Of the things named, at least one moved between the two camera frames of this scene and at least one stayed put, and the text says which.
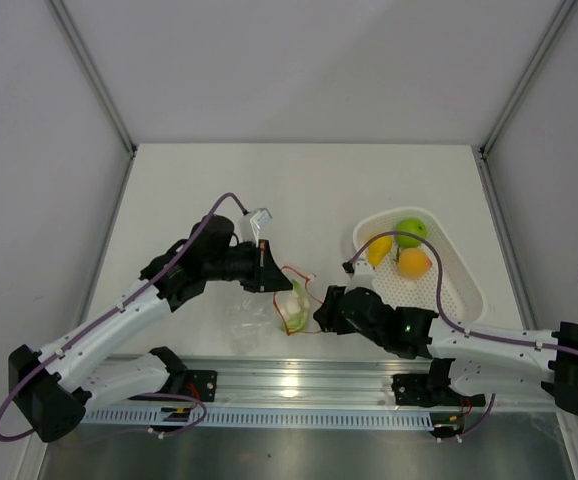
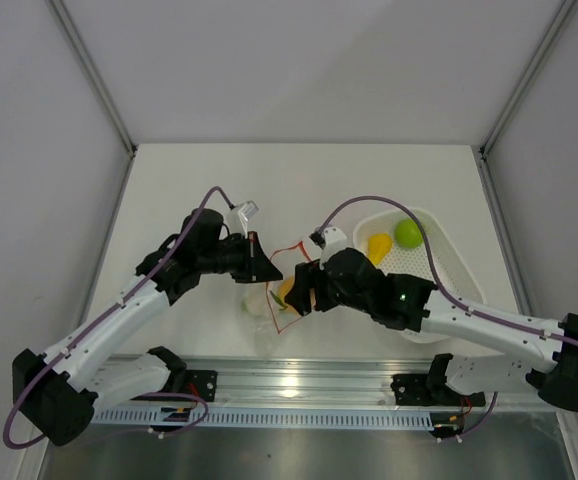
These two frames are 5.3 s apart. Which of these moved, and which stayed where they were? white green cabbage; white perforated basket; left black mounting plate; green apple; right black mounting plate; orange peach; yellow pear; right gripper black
Moved: right gripper black; white green cabbage; orange peach
Stayed: white perforated basket; yellow pear; left black mounting plate; green apple; right black mounting plate
